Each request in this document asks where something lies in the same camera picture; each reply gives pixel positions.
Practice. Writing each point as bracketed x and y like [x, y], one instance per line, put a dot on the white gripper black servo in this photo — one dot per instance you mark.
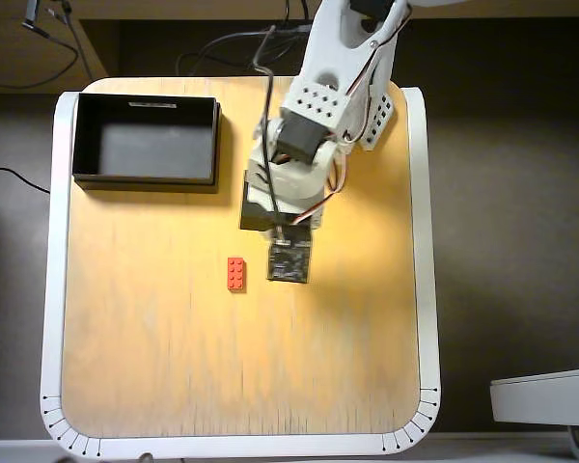
[257, 216]

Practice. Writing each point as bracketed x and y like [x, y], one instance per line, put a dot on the red lego block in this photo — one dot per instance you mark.
[236, 275]

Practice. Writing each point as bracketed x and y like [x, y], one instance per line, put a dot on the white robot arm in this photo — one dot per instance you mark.
[338, 48]

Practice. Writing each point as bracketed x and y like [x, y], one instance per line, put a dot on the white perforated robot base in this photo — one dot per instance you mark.
[381, 120]

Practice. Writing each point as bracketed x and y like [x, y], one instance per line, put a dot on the black cardboard bin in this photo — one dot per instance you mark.
[145, 149]

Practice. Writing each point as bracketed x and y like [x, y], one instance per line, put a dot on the white table rim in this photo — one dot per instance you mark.
[53, 289]

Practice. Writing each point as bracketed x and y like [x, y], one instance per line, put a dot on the light wooden desk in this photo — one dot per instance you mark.
[9, 53]

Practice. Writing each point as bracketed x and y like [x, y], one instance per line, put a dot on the white plastic device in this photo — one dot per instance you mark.
[545, 400]

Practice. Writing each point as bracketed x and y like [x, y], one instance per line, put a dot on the black wrist camera board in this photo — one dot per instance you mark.
[289, 263]

